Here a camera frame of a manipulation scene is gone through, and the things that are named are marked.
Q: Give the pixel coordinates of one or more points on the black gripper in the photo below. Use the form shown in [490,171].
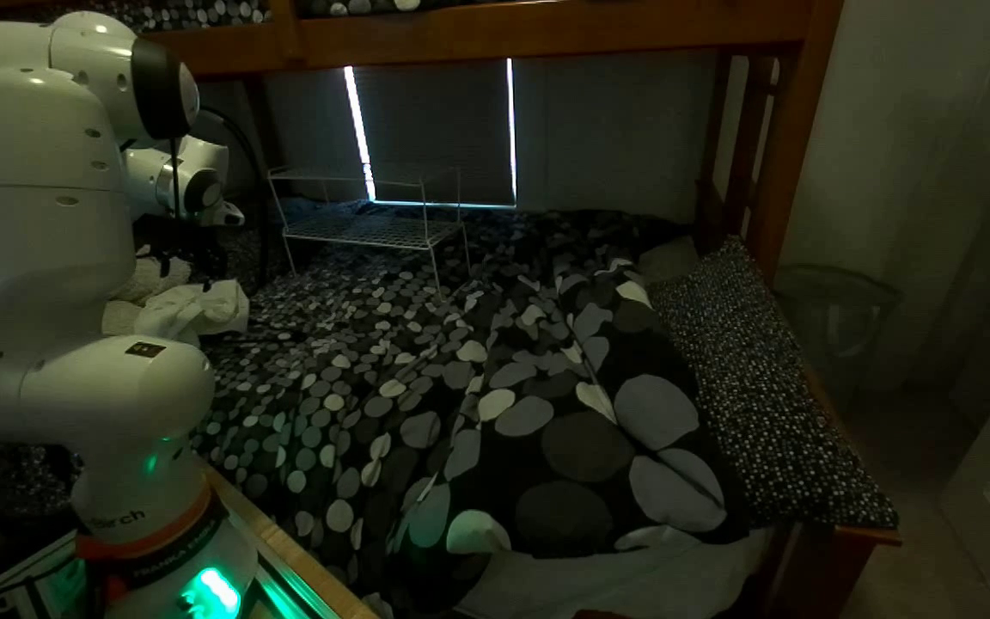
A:
[179,241]

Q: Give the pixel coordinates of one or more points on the white bed sheet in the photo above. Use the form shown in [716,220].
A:
[632,578]

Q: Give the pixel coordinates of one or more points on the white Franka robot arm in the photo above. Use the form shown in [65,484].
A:
[49,228]

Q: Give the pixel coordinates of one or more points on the black speckled pillow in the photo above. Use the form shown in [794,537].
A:
[771,399]

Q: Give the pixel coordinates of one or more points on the grey window blind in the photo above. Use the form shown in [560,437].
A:
[436,124]

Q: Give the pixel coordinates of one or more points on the dotted bedding of bunk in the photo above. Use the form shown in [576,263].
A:
[198,15]

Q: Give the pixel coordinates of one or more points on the wooden bunk bed frame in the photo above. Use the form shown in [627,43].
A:
[517,30]

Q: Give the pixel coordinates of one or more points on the black duvet with grey circles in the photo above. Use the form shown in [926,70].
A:
[497,378]

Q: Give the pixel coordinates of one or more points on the white pillow case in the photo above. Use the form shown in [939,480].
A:
[185,310]

